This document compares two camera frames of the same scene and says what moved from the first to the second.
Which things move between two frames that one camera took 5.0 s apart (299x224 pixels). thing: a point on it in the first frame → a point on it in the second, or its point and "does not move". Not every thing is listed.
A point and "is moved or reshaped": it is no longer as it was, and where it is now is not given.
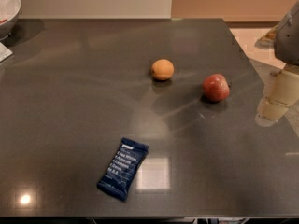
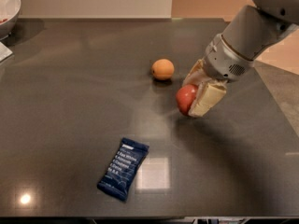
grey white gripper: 288,39 → 223,61
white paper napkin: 4,52 does not move
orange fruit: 163,69 does not move
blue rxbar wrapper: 116,180 does not move
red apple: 216,88 is moved or reshaped
